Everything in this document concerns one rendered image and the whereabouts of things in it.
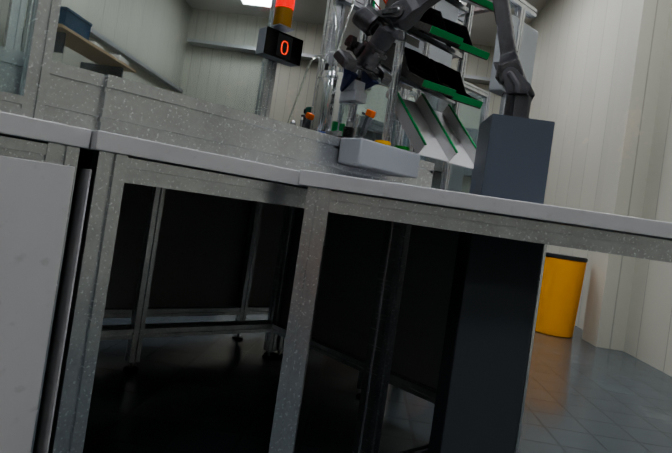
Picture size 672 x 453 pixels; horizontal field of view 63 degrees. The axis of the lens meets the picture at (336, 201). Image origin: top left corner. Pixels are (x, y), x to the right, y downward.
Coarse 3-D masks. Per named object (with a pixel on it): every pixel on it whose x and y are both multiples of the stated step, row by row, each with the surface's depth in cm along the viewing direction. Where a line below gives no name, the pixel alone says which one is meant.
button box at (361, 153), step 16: (352, 144) 124; (368, 144) 123; (384, 144) 127; (352, 160) 123; (368, 160) 124; (384, 160) 127; (400, 160) 131; (416, 160) 135; (400, 176) 138; (416, 176) 136
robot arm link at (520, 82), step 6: (504, 72) 128; (510, 72) 127; (516, 72) 127; (504, 78) 128; (510, 78) 127; (516, 78) 127; (522, 78) 127; (504, 84) 128; (510, 84) 128; (516, 84) 126; (522, 84) 126; (528, 84) 126; (510, 90) 128; (516, 90) 126; (522, 90) 126; (528, 90) 126
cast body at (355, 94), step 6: (360, 78) 153; (354, 84) 151; (360, 84) 152; (348, 90) 152; (354, 90) 150; (360, 90) 152; (342, 96) 153; (348, 96) 152; (354, 96) 150; (360, 96) 151; (366, 96) 152; (342, 102) 156; (348, 102) 154; (354, 102) 154; (360, 102) 151
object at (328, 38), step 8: (328, 0) 287; (336, 0) 286; (328, 8) 286; (336, 8) 286; (344, 8) 290; (328, 16) 287; (328, 24) 285; (328, 32) 284; (328, 40) 284; (320, 48) 287; (328, 48) 285; (328, 56) 286; (320, 64) 286; (312, 104) 286; (312, 112) 286
